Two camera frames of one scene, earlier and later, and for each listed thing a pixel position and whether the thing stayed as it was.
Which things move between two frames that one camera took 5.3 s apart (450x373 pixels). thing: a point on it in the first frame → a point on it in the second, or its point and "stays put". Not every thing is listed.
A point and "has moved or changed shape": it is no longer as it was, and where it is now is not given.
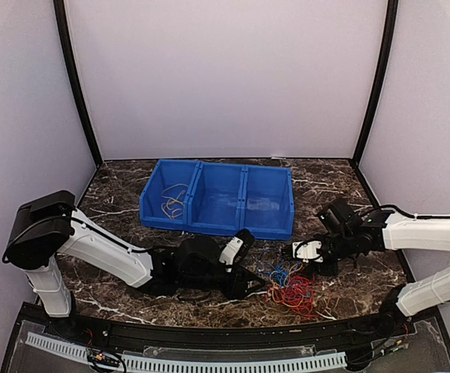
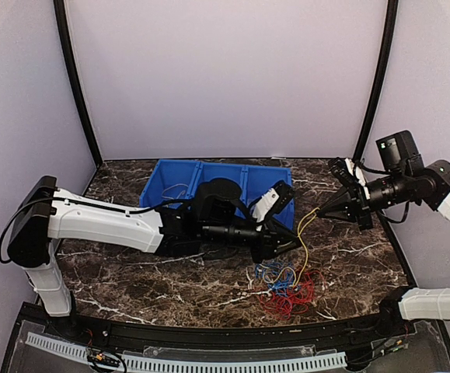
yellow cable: (280, 301) has moved or changed shape
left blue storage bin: (165, 200) stays put
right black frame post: (383, 75) stays put
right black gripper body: (330, 270) → (363, 209)
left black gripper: (242, 276) → (272, 235)
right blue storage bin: (268, 205) stays put
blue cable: (278, 272) has moved or changed shape
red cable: (296, 293) has moved or changed shape
